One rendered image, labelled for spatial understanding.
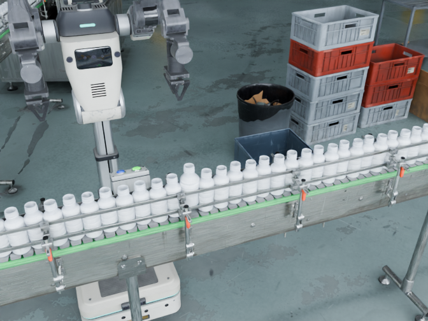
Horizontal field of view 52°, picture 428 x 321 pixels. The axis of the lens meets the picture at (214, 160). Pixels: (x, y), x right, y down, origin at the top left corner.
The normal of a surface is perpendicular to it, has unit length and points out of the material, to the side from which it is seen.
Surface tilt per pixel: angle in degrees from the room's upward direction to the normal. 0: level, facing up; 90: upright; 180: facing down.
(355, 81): 89
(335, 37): 90
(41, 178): 0
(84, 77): 90
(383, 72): 90
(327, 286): 0
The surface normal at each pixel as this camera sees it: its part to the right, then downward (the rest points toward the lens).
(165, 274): 0.00, -0.85
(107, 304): 0.18, -0.47
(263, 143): 0.35, 0.50
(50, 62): 0.03, 0.56
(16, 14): 0.27, -0.14
